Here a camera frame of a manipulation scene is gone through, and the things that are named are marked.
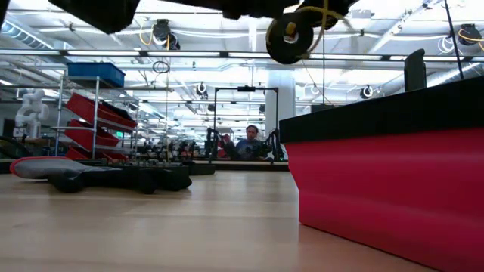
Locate black screwdriver bit case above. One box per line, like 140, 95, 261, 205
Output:
120, 159, 216, 177

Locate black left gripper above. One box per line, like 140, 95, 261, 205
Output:
48, 0, 141, 35

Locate metal shelf rack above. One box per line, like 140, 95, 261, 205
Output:
51, 75, 141, 162

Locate black yellow-wire spool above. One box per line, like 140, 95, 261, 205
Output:
265, 11, 315, 65

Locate grey black work glove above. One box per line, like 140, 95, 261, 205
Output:
9, 155, 193, 195

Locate red storage bin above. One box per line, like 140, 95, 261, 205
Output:
66, 92, 138, 131
66, 146, 129, 162
63, 119, 121, 150

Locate black upright post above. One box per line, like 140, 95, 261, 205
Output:
403, 48, 427, 93

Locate black background station frame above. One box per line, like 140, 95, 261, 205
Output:
213, 85, 280, 159

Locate blue storage bin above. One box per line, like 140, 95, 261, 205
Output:
67, 62, 126, 88

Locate red box with grey lid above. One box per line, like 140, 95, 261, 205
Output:
278, 76, 484, 272

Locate person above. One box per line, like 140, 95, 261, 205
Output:
226, 124, 274, 162

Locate white building pillar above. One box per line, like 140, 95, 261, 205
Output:
264, 70, 296, 137

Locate hanging coiled black cable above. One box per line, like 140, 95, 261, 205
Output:
152, 60, 171, 75

